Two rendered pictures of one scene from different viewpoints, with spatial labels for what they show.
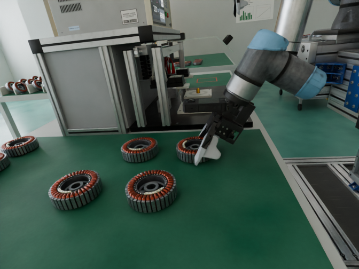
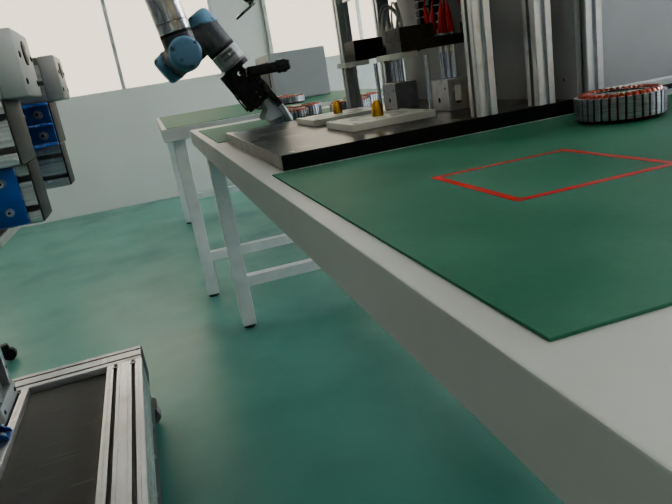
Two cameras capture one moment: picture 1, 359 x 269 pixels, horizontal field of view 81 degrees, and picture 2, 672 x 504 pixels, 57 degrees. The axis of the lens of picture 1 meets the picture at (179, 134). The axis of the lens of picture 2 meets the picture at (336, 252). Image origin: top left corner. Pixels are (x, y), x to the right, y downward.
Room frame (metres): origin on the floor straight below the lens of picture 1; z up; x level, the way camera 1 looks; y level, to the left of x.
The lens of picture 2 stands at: (2.11, -0.68, 0.87)
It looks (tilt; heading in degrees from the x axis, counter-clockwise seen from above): 16 degrees down; 156
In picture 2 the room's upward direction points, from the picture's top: 9 degrees counter-clockwise
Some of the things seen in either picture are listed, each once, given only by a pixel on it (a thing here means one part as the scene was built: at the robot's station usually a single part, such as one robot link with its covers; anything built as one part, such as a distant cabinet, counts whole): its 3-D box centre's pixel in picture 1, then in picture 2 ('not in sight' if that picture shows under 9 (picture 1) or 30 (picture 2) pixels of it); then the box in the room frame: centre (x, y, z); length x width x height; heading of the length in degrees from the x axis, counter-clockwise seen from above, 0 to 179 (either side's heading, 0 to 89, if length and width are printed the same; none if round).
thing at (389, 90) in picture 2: (164, 104); (399, 94); (0.95, 0.05, 0.80); 0.07 x 0.05 x 0.06; 170
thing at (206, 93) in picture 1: (198, 93); (378, 119); (1.16, -0.13, 0.78); 0.15 x 0.15 x 0.01; 80
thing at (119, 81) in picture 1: (145, 74); (466, 21); (1.09, 0.14, 0.92); 0.66 x 0.01 x 0.30; 170
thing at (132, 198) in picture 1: (151, 189); (303, 110); (0.38, 0.08, 0.77); 0.11 x 0.11 x 0.04
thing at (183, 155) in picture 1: (195, 148); (289, 116); (0.54, -0.04, 0.77); 0.11 x 0.11 x 0.04
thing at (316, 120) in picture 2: (195, 107); (338, 116); (0.93, -0.09, 0.78); 0.15 x 0.15 x 0.01; 80
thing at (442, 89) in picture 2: (172, 91); (451, 93); (1.19, 0.01, 0.80); 0.07 x 0.05 x 0.06; 170
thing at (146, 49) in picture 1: (143, 48); not in sight; (0.85, 0.10, 1.05); 0.06 x 0.04 x 0.04; 170
